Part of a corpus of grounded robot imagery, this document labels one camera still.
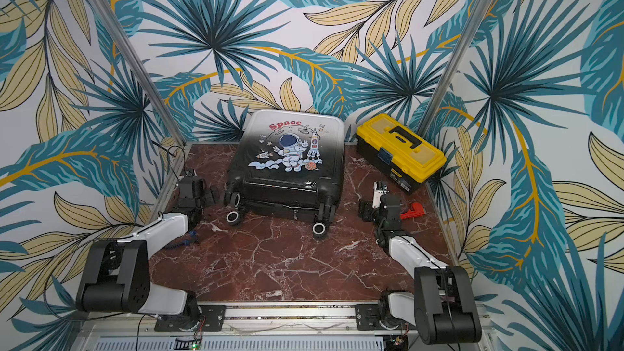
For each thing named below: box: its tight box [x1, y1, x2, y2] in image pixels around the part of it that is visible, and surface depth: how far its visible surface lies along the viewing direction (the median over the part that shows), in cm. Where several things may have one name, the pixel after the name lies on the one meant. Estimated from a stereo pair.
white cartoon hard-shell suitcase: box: [224, 109, 346, 237], surface depth 87 cm
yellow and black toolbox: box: [355, 112, 447, 195], surface depth 100 cm
